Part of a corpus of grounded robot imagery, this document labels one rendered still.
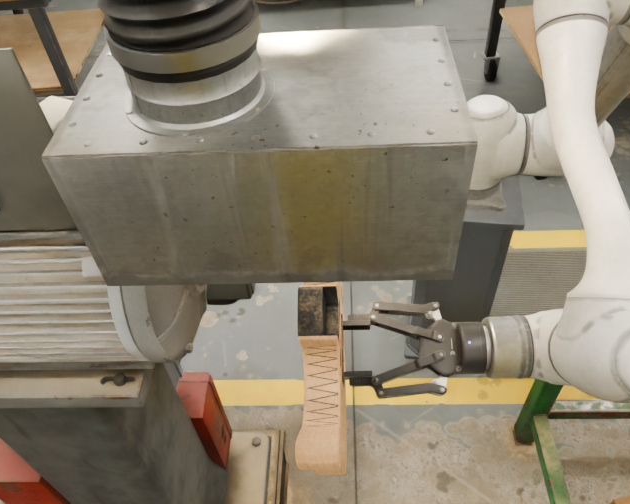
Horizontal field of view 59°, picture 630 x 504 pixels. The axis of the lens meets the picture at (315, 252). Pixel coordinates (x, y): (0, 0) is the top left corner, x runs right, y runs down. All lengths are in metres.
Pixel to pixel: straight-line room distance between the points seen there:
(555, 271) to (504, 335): 1.63
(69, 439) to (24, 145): 0.55
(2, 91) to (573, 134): 0.69
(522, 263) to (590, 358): 1.76
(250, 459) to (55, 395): 0.87
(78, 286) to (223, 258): 0.21
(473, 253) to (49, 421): 1.17
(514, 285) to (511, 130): 0.99
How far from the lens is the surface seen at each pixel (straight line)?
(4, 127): 0.54
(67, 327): 0.67
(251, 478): 1.59
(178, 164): 0.41
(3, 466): 1.21
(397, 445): 1.92
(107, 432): 0.93
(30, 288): 0.65
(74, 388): 0.81
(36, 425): 0.96
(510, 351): 0.83
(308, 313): 0.63
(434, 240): 0.45
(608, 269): 0.73
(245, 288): 1.05
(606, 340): 0.67
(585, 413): 1.85
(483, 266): 1.69
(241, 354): 2.12
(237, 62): 0.40
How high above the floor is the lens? 1.75
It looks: 47 degrees down
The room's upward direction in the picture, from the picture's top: 5 degrees counter-clockwise
